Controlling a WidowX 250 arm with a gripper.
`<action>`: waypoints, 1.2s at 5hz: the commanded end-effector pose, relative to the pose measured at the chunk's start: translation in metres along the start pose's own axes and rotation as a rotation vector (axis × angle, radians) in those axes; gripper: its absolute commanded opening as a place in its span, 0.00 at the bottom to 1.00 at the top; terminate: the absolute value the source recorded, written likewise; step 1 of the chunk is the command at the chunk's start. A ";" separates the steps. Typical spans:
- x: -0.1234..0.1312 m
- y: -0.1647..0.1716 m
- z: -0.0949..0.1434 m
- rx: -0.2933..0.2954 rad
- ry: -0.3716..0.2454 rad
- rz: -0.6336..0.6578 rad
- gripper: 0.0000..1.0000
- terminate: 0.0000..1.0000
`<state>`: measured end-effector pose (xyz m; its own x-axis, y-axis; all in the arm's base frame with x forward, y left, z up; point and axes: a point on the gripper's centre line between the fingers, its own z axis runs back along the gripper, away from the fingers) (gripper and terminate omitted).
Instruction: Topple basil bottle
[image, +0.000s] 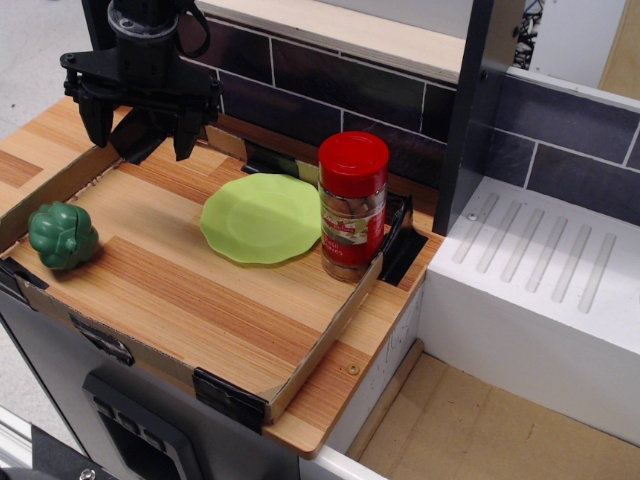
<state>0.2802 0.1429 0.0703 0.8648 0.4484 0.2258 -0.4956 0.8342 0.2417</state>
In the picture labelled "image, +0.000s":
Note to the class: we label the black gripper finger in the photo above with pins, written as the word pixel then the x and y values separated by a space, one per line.
pixel 190 127
pixel 97 116

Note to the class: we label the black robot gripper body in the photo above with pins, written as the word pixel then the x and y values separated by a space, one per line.
pixel 142 70

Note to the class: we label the red-lidded basil spice bottle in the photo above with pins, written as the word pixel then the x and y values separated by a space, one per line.
pixel 352 185

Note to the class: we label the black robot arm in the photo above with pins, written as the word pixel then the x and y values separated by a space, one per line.
pixel 137 132

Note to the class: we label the light green plastic plate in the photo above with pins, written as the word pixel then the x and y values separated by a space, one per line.
pixel 262 219

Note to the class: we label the green toy bell pepper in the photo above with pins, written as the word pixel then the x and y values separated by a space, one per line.
pixel 63 235

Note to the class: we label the grey oven front panel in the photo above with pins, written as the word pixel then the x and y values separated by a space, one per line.
pixel 149 446

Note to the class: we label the white sink drainboard unit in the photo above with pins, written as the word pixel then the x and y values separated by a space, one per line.
pixel 540 298

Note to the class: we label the dark grey vertical post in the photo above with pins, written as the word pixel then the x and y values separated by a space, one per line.
pixel 489 52

